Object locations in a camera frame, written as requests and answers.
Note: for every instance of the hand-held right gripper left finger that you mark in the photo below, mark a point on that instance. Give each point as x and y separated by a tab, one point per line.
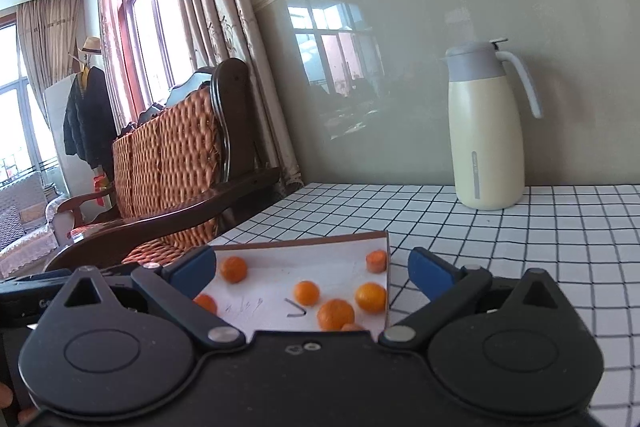
195	272

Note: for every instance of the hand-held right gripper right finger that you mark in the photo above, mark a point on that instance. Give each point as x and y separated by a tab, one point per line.
430	274

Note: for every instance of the damaged peeled mandarin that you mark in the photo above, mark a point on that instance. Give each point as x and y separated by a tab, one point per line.
377	261

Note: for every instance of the brown cardboard box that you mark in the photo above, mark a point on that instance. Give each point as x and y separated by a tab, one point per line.
280	267

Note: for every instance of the reddish mandarin piece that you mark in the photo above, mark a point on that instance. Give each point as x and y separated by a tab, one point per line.
352	328

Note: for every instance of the large orange mandarin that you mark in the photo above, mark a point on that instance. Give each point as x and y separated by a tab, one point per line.
335	313

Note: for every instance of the small orange mandarin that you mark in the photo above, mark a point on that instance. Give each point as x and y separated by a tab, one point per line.
306	292

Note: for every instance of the person's left hand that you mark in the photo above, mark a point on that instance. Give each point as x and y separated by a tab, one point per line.
5	396

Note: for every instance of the sofa with patterned cover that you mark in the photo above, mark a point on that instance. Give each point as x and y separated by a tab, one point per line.
22	217

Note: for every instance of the orange woven chair cushion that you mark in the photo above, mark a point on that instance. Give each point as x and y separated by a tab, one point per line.
170	157

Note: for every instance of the red hanging ornament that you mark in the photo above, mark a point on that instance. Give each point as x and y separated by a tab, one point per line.
102	189

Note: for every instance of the cream thermos jug grey lid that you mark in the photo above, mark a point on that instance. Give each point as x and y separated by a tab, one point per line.
487	142

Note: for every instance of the dark wooden armchair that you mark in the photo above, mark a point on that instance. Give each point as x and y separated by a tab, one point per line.
235	117

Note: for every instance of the black jacket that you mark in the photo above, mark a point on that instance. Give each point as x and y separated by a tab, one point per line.
90	117

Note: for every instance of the dark framed window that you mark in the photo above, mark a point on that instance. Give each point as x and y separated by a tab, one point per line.
20	117

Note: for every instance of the white cabinet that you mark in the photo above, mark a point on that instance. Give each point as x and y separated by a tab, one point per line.
54	117

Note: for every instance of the red framed window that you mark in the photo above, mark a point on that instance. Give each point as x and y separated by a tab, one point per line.
150	32

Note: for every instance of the straw hat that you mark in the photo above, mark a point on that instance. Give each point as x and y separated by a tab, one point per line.
89	46

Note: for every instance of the beige patterned curtain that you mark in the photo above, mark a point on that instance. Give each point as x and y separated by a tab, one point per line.
112	32
225	7

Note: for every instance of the beige sheer curtain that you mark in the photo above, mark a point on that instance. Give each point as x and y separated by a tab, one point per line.
50	37

